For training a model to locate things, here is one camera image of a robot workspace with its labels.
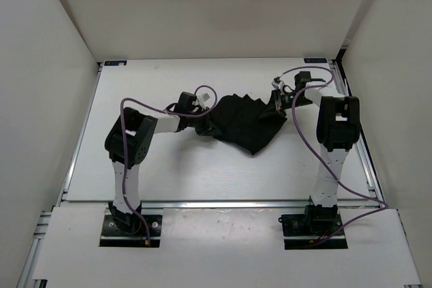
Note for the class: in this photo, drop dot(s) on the blue corner label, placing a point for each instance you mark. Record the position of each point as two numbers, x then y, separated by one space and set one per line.
315 60
116 63

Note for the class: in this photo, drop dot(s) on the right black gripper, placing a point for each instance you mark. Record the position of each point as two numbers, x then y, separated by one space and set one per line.
281 102

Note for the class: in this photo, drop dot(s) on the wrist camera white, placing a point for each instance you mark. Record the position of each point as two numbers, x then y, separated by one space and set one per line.
278 84
201 100

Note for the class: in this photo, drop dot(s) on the left blue corner label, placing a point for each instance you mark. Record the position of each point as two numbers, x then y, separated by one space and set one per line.
116 63

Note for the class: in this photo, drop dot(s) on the black pleated skirt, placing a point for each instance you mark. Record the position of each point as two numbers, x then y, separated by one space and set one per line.
244 122

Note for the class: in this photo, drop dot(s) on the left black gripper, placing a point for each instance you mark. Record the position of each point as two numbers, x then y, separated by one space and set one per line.
206 126

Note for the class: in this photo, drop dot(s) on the right blue corner label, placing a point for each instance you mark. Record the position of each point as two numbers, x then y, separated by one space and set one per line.
315 60

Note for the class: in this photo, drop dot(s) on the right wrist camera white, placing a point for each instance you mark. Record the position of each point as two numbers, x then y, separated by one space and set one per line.
278 84

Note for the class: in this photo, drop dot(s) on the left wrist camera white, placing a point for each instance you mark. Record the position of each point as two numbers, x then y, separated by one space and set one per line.
201 100

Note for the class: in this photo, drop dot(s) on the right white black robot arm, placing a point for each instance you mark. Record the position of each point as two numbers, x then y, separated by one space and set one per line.
338 129

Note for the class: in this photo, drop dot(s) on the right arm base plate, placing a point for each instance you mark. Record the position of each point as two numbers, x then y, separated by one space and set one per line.
317 228

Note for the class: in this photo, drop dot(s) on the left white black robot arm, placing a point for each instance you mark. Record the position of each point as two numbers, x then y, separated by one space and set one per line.
128 143

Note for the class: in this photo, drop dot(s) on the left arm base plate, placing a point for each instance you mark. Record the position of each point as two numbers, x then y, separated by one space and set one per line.
115 235

